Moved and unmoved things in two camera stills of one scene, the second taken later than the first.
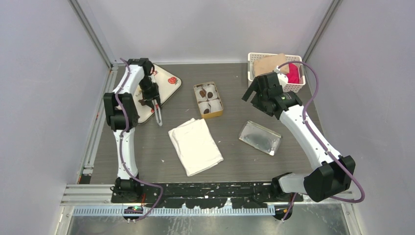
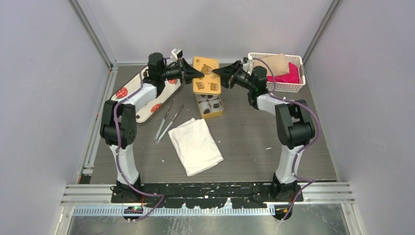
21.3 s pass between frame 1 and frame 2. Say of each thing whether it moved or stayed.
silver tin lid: moved
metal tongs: moved
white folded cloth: stayed
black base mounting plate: stayed
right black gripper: moved
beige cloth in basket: stayed
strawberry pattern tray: stayed
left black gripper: moved
